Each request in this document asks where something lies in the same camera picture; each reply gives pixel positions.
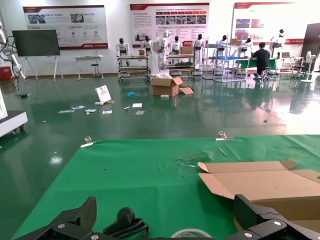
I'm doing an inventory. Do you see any tall plastic-wrapped white robot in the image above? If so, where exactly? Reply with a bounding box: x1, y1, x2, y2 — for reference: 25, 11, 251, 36
149, 29, 172, 78

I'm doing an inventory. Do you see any green tablecloth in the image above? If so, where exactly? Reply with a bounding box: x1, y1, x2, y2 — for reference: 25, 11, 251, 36
11, 134, 320, 240

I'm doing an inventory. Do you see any large open cardboard box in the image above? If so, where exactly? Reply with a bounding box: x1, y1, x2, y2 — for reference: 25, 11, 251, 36
149, 76, 183, 98

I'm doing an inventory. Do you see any white desk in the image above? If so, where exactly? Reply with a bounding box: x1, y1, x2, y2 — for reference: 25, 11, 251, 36
74, 55, 105, 81

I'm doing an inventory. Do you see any clear tape roll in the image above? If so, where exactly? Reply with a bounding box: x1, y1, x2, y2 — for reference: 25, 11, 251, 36
171, 228, 213, 240

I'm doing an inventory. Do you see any brown cardboard mailer box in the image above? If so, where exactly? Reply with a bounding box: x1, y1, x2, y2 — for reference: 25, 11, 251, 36
197, 160, 320, 232

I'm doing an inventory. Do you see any info board with round icons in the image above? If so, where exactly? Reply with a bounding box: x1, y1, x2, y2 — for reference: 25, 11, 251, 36
22, 5, 109, 50

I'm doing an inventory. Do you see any grey metal frame shelf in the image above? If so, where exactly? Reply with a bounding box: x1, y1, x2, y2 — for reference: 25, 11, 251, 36
202, 43, 248, 83

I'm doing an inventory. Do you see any green panelled work table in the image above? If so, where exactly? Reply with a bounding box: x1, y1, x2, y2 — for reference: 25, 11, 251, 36
234, 58, 278, 72

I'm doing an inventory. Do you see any red box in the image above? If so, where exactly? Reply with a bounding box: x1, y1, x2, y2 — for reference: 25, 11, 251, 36
0, 65, 13, 81

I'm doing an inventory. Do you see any dark tall panel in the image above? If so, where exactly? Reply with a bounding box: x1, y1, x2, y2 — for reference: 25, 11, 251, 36
301, 22, 320, 66

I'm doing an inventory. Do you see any white wheeled cabinet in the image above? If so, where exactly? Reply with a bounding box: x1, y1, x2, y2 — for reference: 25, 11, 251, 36
0, 87, 28, 138

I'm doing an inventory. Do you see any white pedestal fan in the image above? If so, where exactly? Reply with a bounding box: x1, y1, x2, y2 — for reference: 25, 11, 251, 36
299, 51, 315, 83

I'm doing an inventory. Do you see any white sign on floor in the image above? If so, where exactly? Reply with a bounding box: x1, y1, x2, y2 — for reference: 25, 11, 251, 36
94, 84, 112, 103

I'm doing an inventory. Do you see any black screen on stand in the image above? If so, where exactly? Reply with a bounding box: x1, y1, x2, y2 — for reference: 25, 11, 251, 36
11, 29, 65, 80

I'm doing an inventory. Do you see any black stool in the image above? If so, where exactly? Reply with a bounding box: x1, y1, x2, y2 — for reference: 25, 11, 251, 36
90, 63, 103, 80

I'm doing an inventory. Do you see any white humanoid robot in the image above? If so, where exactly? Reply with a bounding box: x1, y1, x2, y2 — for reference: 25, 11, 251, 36
269, 28, 288, 58
171, 35, 184, 55
191, 33, 206, 70
239, 37, 253, 52
217, 34, 230, 50
141, 35, 153, 52
115, 37, 130, 67

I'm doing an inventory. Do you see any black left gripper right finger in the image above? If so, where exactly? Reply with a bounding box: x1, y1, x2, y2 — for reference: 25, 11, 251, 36
223, 194, 320, 240

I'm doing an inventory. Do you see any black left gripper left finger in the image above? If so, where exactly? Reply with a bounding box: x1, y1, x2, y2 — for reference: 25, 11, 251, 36
13, 196, 111, 240

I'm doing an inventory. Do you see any person in black shirt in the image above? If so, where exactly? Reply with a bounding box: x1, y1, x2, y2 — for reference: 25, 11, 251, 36
251, 42, 271, 80

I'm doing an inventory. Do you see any info board with photo row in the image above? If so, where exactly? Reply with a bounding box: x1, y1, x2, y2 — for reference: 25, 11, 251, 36
129, 2, 210, 48

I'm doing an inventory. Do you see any wheeled workbench rack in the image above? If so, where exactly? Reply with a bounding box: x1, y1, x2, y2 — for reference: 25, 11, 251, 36
117, 55, 151, 83
166, 53, 196, 80

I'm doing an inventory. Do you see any silver binder clip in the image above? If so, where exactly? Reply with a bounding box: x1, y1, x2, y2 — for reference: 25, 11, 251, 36
80, 136, 97, 148
215, 131, 236, 142

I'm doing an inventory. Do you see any info board with dark photos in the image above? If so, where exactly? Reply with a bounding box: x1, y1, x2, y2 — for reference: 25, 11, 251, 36
233, 2, 308, 46

